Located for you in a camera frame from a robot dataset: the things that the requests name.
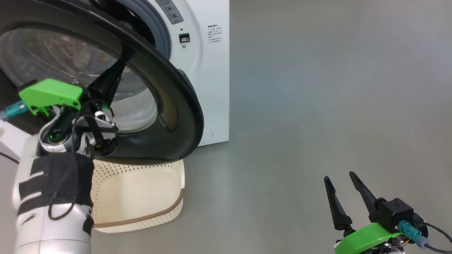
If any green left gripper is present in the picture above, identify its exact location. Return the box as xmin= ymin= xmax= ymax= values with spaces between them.
xmin=19 ymin=58 xmax=127 ymax=133

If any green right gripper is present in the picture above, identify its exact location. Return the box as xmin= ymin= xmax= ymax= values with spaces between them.
xmin=323 ymin=171 xmax=406 ymax=254

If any black round glass washer door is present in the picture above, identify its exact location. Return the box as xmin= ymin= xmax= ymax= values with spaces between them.
xmin=0 ymin=0 xmax=205 ymax=166

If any grey rubber door gasket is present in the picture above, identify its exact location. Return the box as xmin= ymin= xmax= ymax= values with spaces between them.
xmin=116 ymin=0 xmax=172 ymax=61

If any white front-load washing machine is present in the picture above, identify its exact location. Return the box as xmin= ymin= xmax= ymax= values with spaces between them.
xmin=0 ymin=0 xmax=230 ymax=167

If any grey instruction sticker strip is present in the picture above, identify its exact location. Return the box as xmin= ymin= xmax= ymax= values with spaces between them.
xmin=155 ymin=0 xmax=184 ymax=25

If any cream perforated laundry basket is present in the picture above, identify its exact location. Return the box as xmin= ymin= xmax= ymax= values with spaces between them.
xmin=90 ymin=158 xmax=186 ymax=234

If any small text warning sticker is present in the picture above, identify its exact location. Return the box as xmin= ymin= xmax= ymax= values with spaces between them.
xmin=207 ymin=24 xmax=222 ymax=44

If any teal right camera connector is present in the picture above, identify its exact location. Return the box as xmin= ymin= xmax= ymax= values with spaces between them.
xmin=398 ymin=220 xmax=430 ymax=248

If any teal camera connector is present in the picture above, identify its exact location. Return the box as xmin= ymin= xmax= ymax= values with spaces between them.
xmin=0 ymin=100 xmax=29 ymax=120
xmin=398 ymin=220 xmax=430 ymax=248

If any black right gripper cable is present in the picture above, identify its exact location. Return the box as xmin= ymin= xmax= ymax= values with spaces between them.
xmin=423 ymin=222 xmax=452 ymax=254

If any teal left camera connector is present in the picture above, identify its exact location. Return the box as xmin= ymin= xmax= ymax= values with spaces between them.
xmin=0 ymin=100 xmax=29 ymax=120

